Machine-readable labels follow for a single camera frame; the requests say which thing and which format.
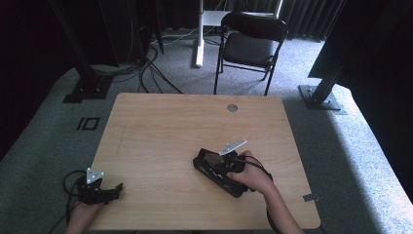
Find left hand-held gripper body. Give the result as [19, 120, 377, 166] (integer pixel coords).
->
[76, 167, 113, 206]

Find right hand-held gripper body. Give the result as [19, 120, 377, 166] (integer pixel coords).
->
[218, 139, 248, 175]

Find black pencil case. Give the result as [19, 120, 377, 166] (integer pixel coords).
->
[192, 148, 249, 199]

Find person's left hand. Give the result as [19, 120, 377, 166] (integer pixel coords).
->
[64, 201, 108, 234]

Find person's right hand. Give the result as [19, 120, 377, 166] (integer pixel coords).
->
[226, 149, 278, 196]

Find black metal stand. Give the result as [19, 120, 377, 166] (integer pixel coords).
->
[48, 0, 114, 104]
[297, 58, 347, 112]

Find black folding chair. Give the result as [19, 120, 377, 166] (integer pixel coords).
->
[212, 12, 289, 97]

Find dark curtain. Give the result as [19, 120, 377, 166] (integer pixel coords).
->
[223, 0, 346, 42]

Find left hand-held gripper cable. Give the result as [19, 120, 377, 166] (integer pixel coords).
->
[48, 169, 88, 234]

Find hand-held gripper cable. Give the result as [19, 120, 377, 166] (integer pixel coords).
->
[48, 169, 88, 234]
[239, 155, 278, 234]

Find right hand-held gripper cable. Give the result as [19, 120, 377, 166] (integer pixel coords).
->
[239, 155, 278, 234]

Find bundle of floor cables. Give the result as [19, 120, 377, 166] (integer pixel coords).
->
[91, 45, 183, 96]

